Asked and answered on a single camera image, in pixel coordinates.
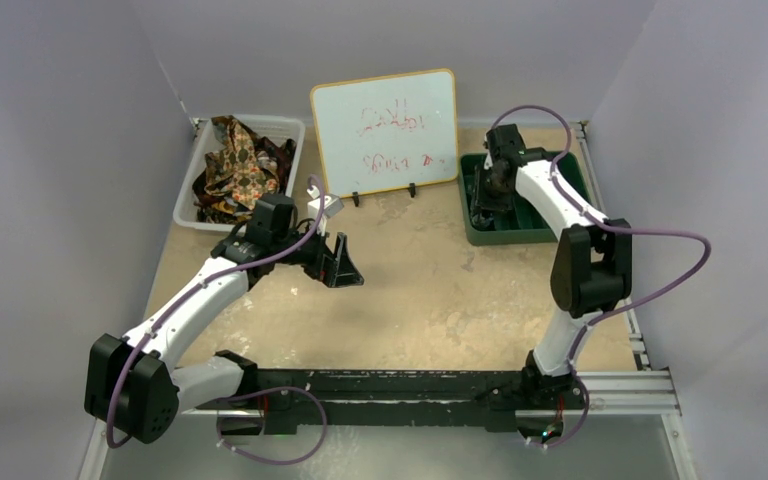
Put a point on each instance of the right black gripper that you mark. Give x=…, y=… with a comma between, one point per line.
x=485, y=192

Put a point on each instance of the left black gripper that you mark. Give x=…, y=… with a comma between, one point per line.
x=334, y=267

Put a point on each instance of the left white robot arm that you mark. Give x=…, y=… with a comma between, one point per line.
x=135, y=383

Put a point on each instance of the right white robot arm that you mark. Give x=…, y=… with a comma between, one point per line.
x=591, y=272

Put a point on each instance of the green compartment tray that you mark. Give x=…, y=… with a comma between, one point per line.
x=522, y=224

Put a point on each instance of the small whiteboard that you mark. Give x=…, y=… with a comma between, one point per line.
x=387, y=133

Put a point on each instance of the orange patterned necktie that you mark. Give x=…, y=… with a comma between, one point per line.
x=236, y=174

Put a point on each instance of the white plastic basket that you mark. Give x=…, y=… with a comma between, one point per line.
x=275, y=128

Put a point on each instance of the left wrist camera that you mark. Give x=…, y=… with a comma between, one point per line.
x=321, y=204

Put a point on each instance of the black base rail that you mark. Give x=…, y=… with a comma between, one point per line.
x=495, y=401

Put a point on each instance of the aluminium frame rail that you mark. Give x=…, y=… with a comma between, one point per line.
x=623, y=393

